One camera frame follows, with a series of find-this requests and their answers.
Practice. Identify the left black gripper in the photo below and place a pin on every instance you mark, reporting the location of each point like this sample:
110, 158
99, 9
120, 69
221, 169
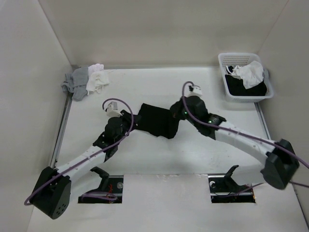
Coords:
127, 117

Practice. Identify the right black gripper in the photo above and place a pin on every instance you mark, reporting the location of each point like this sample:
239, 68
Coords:
176, 110

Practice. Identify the black tank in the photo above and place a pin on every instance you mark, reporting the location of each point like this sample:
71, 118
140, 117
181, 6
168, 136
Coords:
236, 87
157, 121

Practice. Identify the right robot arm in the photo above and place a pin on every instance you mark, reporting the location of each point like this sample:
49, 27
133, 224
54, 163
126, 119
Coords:
277, 162

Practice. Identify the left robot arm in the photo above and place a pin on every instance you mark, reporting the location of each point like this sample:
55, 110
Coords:
52, 192

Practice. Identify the black tank top in basket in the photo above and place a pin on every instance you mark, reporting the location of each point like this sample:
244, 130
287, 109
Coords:
236, 87

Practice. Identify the white tank top on table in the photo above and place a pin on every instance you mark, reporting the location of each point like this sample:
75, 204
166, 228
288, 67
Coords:
97, 79

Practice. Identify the grey tank top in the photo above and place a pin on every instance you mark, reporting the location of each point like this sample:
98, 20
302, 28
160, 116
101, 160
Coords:
75, 83

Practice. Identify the white tank top in basket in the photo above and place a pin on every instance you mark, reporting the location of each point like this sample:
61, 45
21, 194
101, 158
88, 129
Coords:
251, 74

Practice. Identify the white plastic basket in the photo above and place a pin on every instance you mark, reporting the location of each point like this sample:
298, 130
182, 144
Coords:
242, 59

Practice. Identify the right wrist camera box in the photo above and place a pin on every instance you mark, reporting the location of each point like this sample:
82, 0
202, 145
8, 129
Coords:
194, 90

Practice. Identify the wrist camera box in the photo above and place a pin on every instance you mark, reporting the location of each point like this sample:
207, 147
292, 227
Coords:
194, 90
112, 110

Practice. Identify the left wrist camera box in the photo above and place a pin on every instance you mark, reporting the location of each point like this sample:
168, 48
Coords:
112, 110

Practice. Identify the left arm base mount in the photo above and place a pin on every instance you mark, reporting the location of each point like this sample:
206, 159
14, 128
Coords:
108, 189

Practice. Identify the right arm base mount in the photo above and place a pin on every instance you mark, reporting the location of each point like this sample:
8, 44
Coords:
223, 189

